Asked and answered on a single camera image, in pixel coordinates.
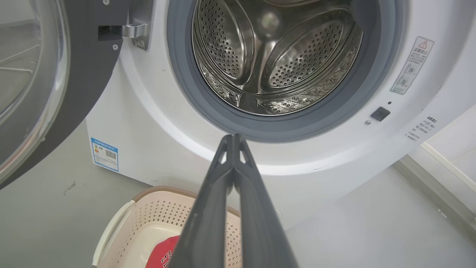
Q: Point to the blue energy label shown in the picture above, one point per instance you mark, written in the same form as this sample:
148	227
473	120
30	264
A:
105	154

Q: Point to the grey warning label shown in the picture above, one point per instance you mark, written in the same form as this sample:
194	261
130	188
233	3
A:
412	65

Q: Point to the stainless steel washing machine drum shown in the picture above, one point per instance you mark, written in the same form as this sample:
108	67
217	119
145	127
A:
230	44

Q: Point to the metal door hinge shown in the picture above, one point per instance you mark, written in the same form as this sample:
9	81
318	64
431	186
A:
135	31

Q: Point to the cream perforated laundry basket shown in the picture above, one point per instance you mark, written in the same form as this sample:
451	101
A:
148	216

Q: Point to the black door latch socket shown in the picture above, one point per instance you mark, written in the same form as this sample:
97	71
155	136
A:
380	114

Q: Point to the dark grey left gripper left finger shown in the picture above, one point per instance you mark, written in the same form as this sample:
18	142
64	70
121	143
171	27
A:
208	223

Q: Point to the grey rubber door gasket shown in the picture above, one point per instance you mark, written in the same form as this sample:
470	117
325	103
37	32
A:
297	128

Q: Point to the black text sticker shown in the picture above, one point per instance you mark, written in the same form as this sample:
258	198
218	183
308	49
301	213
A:
421	128

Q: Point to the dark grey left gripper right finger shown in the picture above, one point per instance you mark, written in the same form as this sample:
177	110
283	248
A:
260	230

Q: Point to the dark baseboard strip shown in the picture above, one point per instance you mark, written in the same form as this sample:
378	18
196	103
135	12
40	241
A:
427	190

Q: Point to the washing machine door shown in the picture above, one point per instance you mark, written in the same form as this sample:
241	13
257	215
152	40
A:
89	74

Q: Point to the white front-load washing machine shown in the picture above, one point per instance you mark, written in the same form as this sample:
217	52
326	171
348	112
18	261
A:
316	178

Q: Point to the red garment with white print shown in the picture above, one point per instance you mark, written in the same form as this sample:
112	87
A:
158	257

